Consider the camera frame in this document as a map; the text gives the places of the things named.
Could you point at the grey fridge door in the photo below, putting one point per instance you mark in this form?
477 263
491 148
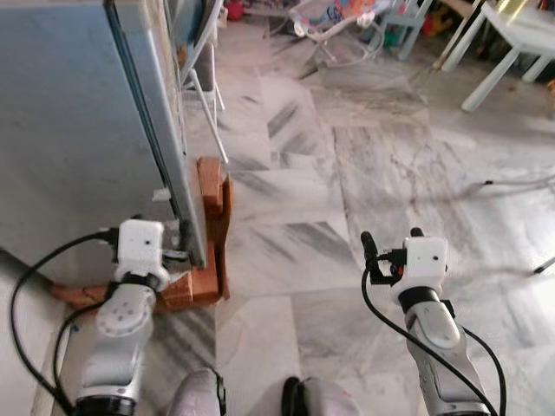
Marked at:
165 130

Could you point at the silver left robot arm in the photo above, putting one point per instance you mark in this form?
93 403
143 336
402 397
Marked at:
117 338

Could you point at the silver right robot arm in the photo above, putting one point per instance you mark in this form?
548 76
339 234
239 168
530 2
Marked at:
434 338

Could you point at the orange-brown wooden fridge stand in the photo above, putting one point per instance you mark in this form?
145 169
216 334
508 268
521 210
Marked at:
212 199

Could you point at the grey left robot leg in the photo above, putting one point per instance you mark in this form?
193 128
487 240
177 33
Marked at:
198 394

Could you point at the grey robot leg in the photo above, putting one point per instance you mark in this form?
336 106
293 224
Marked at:
198 394
316 399

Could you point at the grey right robot leg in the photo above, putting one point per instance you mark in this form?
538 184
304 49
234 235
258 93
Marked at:
316 399

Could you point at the thin wooden pole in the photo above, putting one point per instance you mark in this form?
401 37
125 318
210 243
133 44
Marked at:
451 43

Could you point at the small teal chair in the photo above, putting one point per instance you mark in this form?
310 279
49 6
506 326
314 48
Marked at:
408 22

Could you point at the white folding table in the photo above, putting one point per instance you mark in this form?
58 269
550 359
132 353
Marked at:
520 35

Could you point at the patterned baby bouncer seat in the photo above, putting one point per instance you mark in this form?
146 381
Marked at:
334 17

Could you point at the red ball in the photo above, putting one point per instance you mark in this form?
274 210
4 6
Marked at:
235 9

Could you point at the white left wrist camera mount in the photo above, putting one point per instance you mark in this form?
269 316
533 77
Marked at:
139 247

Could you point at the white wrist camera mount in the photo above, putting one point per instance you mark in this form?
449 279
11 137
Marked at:
139 247
427 264

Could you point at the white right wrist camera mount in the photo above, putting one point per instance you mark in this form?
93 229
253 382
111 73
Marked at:
427 264

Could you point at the white metal frame chair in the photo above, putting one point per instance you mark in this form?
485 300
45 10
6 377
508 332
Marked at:
208 95

